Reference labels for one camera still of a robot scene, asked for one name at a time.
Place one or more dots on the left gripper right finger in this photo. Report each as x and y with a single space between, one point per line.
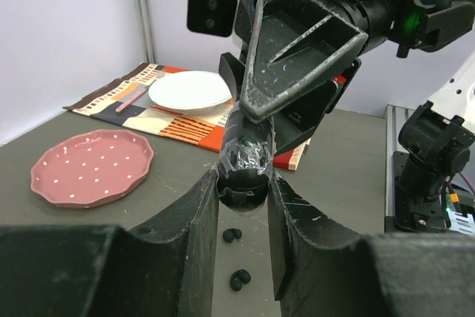
322 268

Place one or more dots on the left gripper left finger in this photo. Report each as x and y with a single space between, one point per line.
162 267

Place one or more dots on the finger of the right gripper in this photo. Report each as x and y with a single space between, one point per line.
269 86
297 122

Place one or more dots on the black earbud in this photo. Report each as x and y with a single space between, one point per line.
232 234
238 279

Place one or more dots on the black earbud charging case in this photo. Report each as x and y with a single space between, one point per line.
245 162

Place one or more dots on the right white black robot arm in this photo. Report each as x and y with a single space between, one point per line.
428 25

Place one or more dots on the white paper plate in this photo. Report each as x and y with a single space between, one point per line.
189 91

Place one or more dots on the patterned orange cloth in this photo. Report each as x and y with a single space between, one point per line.
202 130

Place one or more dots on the pink dotted plate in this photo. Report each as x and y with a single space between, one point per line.
92 169

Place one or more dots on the pink handled utensil upper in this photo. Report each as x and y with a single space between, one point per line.
132 100

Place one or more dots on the aluminium frame profile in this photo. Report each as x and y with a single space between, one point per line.
147 30

